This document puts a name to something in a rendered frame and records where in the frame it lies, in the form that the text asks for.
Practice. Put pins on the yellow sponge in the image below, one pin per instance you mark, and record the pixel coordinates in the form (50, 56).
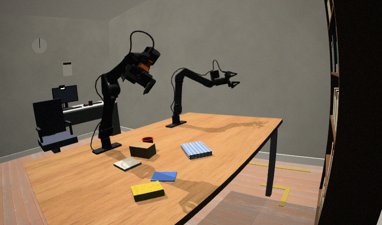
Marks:
(147, 191)

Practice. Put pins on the red cup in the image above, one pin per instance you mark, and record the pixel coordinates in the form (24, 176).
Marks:
(147, 139)

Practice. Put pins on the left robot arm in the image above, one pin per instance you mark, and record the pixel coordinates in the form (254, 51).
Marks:
(178, 91)

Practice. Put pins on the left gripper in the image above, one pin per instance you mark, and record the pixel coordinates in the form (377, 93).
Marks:
(225, 80)

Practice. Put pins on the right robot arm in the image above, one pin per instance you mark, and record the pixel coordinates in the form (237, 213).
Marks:
(105, 127)

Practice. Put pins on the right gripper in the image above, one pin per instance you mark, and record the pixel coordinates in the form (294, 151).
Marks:
(139, 74)

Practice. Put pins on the blue and white checkered towel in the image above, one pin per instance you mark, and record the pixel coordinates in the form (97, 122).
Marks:
(194, 150)

